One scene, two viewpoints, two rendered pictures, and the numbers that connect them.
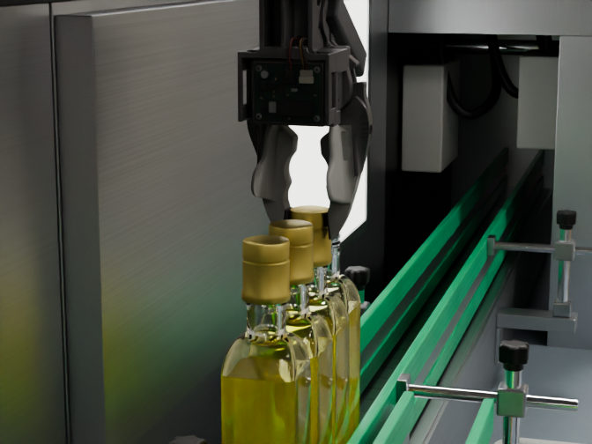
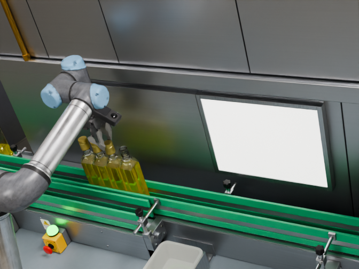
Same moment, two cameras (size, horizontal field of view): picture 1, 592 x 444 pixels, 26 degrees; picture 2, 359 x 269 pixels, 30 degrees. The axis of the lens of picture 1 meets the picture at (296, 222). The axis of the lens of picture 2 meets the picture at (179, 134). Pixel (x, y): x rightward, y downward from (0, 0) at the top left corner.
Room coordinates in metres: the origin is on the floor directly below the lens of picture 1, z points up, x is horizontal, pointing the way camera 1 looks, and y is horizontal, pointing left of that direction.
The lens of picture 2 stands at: (1.98, -1.76, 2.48)
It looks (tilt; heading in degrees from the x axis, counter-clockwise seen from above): 35 degrees down; 112
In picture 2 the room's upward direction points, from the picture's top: 16 degrees counter-clockwise
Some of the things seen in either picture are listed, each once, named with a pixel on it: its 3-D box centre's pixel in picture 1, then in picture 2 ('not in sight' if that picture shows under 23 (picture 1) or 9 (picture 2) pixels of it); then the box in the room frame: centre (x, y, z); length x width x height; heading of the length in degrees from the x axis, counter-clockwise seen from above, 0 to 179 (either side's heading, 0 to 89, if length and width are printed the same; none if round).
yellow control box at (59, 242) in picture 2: not in sight; (56, 240); (0.71, -0.12, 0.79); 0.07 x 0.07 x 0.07; 74
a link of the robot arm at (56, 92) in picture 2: not in sight; (62, 91); (0.97, -0.11, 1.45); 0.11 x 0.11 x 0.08; 73
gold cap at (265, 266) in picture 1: (265, 269); (84, 143); (0.90, 0.02, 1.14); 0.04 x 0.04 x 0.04
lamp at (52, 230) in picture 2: not in sight; (52, 230); (0.71, -0.12, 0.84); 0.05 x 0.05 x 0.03
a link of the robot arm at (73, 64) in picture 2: not in sight; (75, 73); (0.98, -0.01, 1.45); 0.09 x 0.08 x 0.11; 73
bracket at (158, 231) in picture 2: not in sight; (155, 234); (1.15, -0.16, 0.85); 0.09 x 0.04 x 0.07; 74
